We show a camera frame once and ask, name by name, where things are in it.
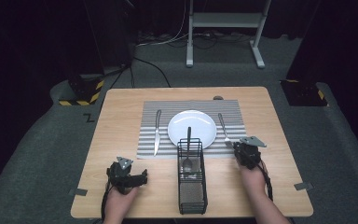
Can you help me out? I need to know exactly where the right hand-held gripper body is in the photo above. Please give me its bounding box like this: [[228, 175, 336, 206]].
[[233, 135, 268, 171]]

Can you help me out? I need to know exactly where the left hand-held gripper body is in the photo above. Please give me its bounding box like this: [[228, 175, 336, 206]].
[[106, 156, 135, 196]]

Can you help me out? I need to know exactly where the metal fork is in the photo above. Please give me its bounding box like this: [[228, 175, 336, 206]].
[[217, 112, 234, 149]]

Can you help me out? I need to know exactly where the black wire cutlery basket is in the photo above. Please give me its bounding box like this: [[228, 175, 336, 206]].
[[176, 138, 209, 216]]

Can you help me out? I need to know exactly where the person's left hand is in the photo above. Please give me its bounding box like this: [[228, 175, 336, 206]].
[[105, 185, 140, 216]]

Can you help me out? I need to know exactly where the person's right hand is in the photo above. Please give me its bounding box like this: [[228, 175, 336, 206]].
[[238, 160, 268, 196]]

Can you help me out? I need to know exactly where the metal table knife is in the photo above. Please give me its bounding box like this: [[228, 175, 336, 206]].
[[153, 109, 163, 157]]

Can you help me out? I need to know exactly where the grey tape piece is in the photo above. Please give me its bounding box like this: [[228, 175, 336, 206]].
[[68, 188, 89, 197], [294, 181, 315, 191]]

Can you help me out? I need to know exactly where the white round plate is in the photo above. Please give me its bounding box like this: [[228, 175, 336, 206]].
[[167, 109, 218, 150]]

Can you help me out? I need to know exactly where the metal spoon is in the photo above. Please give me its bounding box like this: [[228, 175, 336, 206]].
[[182, 126, 195, 174]]

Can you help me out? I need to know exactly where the grey white striped placemat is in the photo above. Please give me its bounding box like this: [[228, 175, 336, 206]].
[[136, 99, 248, 161]]

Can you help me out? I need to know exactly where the black yellow striped stand base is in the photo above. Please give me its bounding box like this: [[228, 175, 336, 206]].
[[58, 74, 105, 107], [280, 78, 329, 107]]

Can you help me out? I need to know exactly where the grey metal stand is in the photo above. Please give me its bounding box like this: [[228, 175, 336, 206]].
[[185, 0, 273, 70]]

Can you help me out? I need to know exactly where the black equipment cabinet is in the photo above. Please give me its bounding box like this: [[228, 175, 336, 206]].
[[83, 0, 138, 77]]

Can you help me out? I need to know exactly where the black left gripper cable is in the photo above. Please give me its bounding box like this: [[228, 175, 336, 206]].
[[100, 174, 114, 222]]

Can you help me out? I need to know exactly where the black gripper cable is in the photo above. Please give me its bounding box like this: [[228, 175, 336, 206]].
[[256, 160, 275, 202], [100, 174, 114, 222]]

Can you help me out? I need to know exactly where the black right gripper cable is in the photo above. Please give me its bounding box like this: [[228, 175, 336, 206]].
[[256, 160, 275, 202]]

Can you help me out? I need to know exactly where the black floor cable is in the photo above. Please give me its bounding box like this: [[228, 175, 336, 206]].
[[132, 57, 172, 89]]

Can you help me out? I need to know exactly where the white floor cable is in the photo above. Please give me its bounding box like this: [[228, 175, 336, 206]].
[[135, 0, 190, 49]]

